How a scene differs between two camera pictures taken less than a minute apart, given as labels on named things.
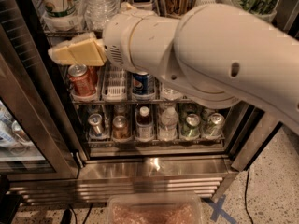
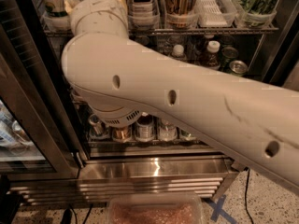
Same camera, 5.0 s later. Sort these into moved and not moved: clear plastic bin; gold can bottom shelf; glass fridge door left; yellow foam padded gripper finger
Moved: yellow foam padded gripper finger
Not moved: gold can bottom shelf; glass fridge door left; clear plastic bin
